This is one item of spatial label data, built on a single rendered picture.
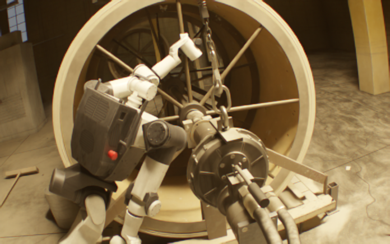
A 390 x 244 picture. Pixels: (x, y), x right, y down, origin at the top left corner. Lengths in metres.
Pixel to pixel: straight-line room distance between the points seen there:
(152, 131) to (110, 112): 0.16
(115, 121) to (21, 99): 6.36
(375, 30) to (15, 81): 7.52
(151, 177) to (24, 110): 6.39
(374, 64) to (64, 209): 5.15
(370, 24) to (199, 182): 4.94
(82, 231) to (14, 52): 6.29
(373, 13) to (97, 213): 5.32
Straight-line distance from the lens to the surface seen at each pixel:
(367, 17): 5.67
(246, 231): 0.94
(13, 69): 7.46
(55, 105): 1.95
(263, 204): 0.84
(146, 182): 1.23
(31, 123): 7.47
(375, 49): 5.77
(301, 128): 2.18
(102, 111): 1.19
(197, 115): 1.81
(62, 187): 1.36
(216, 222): 1.98
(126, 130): 1.24
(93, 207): 1.37
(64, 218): 2.90
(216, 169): 1.11
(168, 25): 12.14
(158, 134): 1.16
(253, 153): 1.13
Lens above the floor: 1.42
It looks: 16 degrees down
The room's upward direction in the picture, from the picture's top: 11 degrees counter-clockwise
